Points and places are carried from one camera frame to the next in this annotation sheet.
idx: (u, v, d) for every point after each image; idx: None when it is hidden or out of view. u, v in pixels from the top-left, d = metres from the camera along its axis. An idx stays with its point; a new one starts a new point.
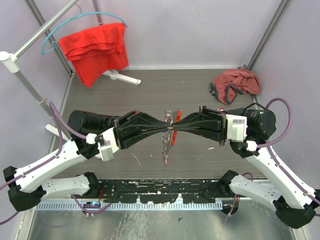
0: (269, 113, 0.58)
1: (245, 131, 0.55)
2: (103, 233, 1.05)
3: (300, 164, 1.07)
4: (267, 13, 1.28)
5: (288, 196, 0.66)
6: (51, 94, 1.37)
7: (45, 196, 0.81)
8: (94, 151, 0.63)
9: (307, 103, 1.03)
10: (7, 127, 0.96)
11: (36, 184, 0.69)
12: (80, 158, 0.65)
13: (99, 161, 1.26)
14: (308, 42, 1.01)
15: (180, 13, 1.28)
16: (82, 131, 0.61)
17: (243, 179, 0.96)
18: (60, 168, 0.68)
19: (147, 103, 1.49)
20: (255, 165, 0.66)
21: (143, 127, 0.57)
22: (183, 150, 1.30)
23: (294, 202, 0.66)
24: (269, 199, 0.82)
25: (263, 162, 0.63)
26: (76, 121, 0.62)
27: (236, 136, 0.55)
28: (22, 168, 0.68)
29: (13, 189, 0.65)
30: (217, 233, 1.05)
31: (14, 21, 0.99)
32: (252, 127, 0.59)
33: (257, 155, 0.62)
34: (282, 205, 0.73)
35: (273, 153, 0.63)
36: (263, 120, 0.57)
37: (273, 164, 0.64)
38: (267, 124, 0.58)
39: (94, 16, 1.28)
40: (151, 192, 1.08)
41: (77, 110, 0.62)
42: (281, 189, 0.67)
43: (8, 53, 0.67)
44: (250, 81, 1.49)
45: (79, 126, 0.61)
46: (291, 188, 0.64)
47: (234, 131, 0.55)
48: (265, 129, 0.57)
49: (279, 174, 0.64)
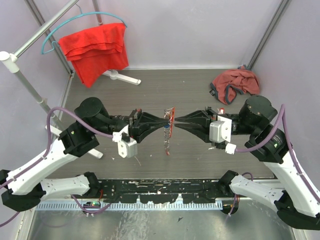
0: (254, 97, 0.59)
1: (222, 132, 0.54)
2: (103, 233, 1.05)
3: (300, 164, 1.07)
4: (267, 13, 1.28)
5: (301, 203, 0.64)
6: (51, 93, 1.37)
7: (44, 196, 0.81)
8: (82, 149, 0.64)
9: (307, 103, 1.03)
10: (7, 127, 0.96)
11: (30, 186, 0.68)
12: (69, 157, 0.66)
13: (99, 161, 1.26)
14: (309, 42, 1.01)
15: (180, 13, 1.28)
16: (98, 117, 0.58)
17: (243, 179, 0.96)
18: (50, 169, 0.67)
19: (147, 103, 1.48)
20: (275, 171, 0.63)
21: (152, 124, 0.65)
22: (182, 150, 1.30)
23: (306, 210, 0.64)
24: (270, 199, 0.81)
25: (285, 170, 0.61)
26: (92, 106, 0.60)
27: (213, 135, 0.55)
28: (13, 171, 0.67)
29: (5, 193, 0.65)
30: (216, 233, 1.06)
31: (14, 20, 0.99)
32: (248, 116, 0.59)
33: (280, 163, 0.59)
34: (283, 205, 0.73)
35: (296, 161, 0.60)
36: (253, 104, 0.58)
37: (294, 172, 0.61)
38: (263, 108, 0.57)
39: (93, 16, 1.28)
40: (151, 192, 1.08)
41: (96, 98, 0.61)
42: (294, 196, 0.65)
43: (8, 53, 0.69)
44: (250, 81, 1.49)
45: (95, 111, 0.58)
46: (308, 197, 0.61)
47: (210, 131, 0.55)
48: (259, 111, 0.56)
49: (299, 184, 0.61)
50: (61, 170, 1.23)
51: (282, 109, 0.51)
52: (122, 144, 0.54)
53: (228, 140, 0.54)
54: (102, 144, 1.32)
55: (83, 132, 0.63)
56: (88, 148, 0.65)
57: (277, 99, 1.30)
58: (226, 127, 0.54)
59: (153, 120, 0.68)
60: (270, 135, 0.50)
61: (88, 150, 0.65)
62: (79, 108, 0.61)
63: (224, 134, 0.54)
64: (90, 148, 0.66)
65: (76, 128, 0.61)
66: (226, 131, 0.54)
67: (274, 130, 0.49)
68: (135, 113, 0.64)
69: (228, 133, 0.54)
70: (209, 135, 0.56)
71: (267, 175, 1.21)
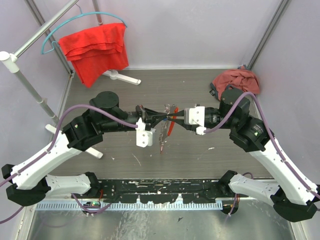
0: (228, 90, 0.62)
1: (194, 116, 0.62)
2: (103, 233, 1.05)
3: (300, 164, 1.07)
4: (266, 14, 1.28)
5: (290, 191, 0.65)
6: (51, 93, 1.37)
7: (49, 192, 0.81)
8: (85, 143, 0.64)
9: (307, 103, 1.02)
10: (7, 127, 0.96)
11: (34, 181, 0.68)
12: (73, 151, 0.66)
13: (99, 161, 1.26)
14: (309, 42, 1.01)
15: (180, 13, 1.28)
16: (114, 110, 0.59)
17: (242, 177, 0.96)
18: (54, 163, 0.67)
19: (147, 103, 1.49)
20: (260, 159, 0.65)
21: (157, 116, 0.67)
22: (182, 150, 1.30)
23: (297, 199, 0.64)
24: (267, 194, 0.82)
25: (269, 157, 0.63)
26: (109, 99, 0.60)
27: (187, 118, 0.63)
28: (18, 166, 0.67)
29: (10, 187, 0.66)
30: (216, 233, 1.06)
31: (14, 20, 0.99)
32: (224, 108, 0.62)
33: (262, 150, 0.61)
34: (279, 199, 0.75)
35: (279, 148, 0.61)
36: (226, 96, 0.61)
37: (278, 159, 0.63)
38: (236, 98, 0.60)
39: (93, 16, 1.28)
40: (151, 192, 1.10)
41: (111, 91, 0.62)
42: (283, 185, 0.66)
43: (8, 53, 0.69)
44: (250, 81, 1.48)
45: (112, 104, 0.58)
46: (295, 184, 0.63)
47: (186, 115, 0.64)
48: (231, 101, 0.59)
49: (284, 170, 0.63)
50: (61, 170, 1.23)
51: (243, 94, 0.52)
52: (144, 133, 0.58)
53: (199, 123, 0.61)
54: (102, 144, 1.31)
55: (87, 127, 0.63)
56: (92, 143, 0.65)
57: (277, 99, 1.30)
58: (197, 111, 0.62)
59: (156, 113, 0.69)
60: (223, 121, 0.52)
61: (92, 145, 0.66)
62: (94, 99, 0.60)
63: (196, 118, 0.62)
64: (94, 143, 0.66)
65: (81, 122, 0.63)
66: (198, 115, 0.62)
67: (232, 109, 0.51)
68: (142, 110, 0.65)
69: (199, 117, 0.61)
70: (186, 119, 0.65)
71: (267, 175, 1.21)
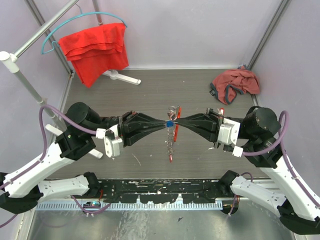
0: (264, 109, 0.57)
1: (232, 135, 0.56)
2: (104, 233, 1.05)
3: (300, 164, 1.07)
4: (266, 13, 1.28)
5: (299, 207, 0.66)
6: (51, 93, 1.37)
7: (42, 198, 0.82)
8: (78, 153, 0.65)
9: (307, 102, 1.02)
10: (7, 127, 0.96)
11: (27, 189, 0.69)
12: (65, 161, 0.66)
13: (99, 161, 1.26)
14: (309, 42, 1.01)
15: (180, 13, 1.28)
16: (84, 124, 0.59)
17: (245, 181, 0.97)
18: (46, 172, 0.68)
19: (147, 103, 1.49)
20: (271, 175, 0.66)
21: (145, 124, 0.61)
22: (183, 150, 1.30)
23: (305, 214, 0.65)
24: (273, 204, 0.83)
25: (280, 174, 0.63)
26: (78, 112, 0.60)
27: (222, 137, 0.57)
28: (11, 174, 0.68)
29: (2, 197, 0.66)
30: (217, 233, 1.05)
31: (13, 20, 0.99)
32: (253, 127, 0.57)
33: (274, 168, 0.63)
34: (287, 211, 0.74)
35: (290, 166, 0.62)
36: (261, 116, 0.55)
37: (289, 176, 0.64)
38: (270, 123, 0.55)
39: (93, 16, 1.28)
40: (151, 192, 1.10)
41: (82, 102, 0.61)
42: (292, 200, 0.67)
43: (8, 53, 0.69)
44: (250, 81, 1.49)
45: (80, 118, 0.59)
46: (305, 200, 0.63)
47: (220, 133, 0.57)
48: (266, 125, 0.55)
49: (294, 188, 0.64)
50: (61, 169, 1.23)
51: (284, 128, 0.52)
52: (107, 142, 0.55)
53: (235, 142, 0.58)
54: (102, 144, 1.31)
55: (75, 139, 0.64)
56: (85, 151, 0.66)
57: (277, 99, 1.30)
58: (235, 130, 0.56)
59: (150, 120, 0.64)
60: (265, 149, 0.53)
61: (85, 154, 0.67)
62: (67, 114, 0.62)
63: (233, 137, 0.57)
64: (87, 151, 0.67)
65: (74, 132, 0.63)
66: (235, 134, 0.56)
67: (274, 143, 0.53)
68: (119, 117, 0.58)
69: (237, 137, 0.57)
70: (218, 136, 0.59)
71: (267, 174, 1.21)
